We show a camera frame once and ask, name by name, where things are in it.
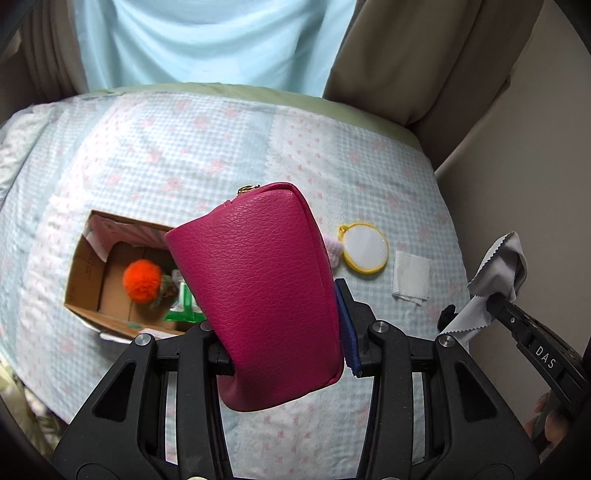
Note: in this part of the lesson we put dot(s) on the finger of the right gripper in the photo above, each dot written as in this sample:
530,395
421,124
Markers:
565,371

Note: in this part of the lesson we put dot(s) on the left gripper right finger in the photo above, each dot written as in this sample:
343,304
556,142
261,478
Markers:
433,414

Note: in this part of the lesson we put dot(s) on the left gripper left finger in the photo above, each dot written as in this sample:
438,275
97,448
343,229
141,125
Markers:
154,415

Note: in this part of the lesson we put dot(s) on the grey lens cleaning cloth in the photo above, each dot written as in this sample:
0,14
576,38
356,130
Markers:
503,270

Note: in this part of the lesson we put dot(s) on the white paper towel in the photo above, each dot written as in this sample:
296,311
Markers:
411,278

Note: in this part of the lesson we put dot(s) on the magenta leather pouch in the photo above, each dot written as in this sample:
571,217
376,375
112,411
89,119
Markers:
258,268

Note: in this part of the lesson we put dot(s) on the black fabric scrunchie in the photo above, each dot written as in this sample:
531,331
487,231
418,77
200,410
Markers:
447,316

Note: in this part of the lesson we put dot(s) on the person's right hand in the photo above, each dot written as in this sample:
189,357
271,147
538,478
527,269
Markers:
555,425

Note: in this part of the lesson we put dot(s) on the green wet wipes pack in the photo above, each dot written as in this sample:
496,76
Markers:
184,308

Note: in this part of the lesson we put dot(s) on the orange fluffy pompom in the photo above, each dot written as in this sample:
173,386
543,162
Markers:
141,281

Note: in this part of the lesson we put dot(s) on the open cardboard box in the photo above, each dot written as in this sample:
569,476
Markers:
107,245

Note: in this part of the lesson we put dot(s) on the yellow rimmed round mirror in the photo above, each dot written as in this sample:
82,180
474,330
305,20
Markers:
365,248

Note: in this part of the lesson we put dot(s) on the pink fuzzy scrunchie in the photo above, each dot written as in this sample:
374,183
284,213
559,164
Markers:
334,248

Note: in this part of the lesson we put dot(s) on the pastel checkered floral quilt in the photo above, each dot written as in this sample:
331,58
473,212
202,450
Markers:
167,158

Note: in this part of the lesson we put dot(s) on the brown curtain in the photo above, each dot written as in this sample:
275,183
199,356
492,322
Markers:
433,67
40,54

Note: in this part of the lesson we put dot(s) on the green bed sheet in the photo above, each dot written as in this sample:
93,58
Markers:
320,106

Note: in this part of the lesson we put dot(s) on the brown left curtain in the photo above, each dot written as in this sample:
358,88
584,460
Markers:
40,54

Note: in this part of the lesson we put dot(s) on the light blue hanging sheet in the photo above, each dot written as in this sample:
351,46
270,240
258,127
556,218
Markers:
284,45

